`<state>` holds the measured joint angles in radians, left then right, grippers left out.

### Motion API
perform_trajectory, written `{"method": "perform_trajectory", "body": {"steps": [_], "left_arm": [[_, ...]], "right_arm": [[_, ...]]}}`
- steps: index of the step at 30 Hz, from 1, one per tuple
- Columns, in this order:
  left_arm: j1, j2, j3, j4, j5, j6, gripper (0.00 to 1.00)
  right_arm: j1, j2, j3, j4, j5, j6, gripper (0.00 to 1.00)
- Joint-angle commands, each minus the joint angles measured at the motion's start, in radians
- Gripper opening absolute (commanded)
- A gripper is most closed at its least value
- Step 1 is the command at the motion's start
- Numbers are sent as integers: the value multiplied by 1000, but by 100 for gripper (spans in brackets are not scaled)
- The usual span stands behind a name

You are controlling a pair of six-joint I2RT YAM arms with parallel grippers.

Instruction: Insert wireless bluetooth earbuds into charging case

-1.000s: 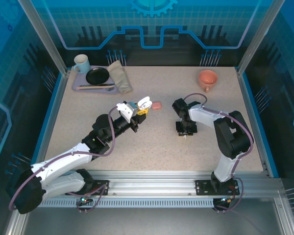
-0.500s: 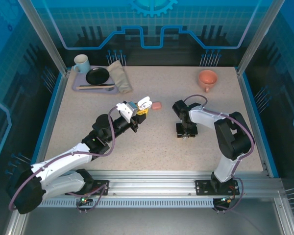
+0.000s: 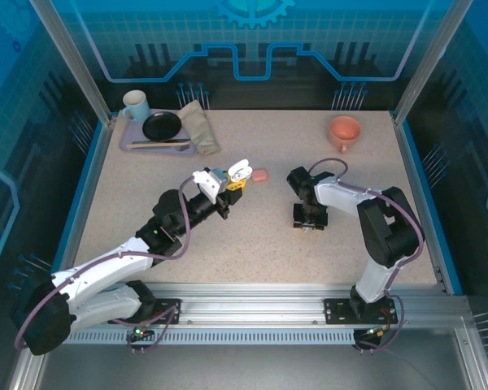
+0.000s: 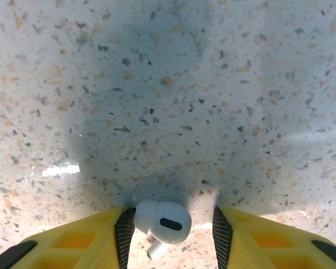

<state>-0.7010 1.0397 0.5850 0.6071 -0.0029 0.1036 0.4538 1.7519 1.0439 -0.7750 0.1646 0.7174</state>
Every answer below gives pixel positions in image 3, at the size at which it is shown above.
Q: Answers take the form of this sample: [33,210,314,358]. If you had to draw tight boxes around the steel fork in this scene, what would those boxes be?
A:
[137,145,191,153]

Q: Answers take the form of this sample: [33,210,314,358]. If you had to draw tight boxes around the light wooden chopsticks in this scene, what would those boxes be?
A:
[131,141,190,148]

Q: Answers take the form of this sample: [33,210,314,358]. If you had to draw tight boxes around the folded beige cloth napkin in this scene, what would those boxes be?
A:
[176,100,222,157]

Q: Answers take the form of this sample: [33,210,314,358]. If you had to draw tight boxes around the lavender plastic tray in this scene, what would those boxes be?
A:
[119,109,198,157]

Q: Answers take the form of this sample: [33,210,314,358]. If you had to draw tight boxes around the black round plate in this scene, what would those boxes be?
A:
[142,110,184,141]

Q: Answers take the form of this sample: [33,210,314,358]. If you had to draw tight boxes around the orange ceramic cup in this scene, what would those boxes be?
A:
[328,115,364,154]

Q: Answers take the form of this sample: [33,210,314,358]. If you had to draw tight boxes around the light blue mug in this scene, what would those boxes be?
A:
[120,89,151,124]

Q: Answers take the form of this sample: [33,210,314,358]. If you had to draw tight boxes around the slotted aluminium strip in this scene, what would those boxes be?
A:
[47,329,369,347]

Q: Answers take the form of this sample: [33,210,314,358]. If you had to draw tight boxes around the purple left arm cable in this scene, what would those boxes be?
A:
[14,176,198,354]

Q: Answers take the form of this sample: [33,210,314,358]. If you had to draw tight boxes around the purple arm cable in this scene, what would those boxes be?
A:
[14,176,198,354]
[307,157,427,354]

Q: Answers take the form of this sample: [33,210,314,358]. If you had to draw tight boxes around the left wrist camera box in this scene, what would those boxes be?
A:
[192,167,229,204]

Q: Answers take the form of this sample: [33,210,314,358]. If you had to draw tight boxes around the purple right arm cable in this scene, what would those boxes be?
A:
[307,157,427,354]

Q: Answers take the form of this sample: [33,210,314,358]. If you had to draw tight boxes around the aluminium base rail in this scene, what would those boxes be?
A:
[36,282,471,327]

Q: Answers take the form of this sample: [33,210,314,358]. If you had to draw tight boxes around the cable connector with green light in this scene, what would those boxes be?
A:
[131,320,154,339]
[364,324,392,339]

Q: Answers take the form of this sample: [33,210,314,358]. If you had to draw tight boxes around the aluminium frame post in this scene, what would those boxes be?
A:
[28,0,115,128]
[391,0,467,128]

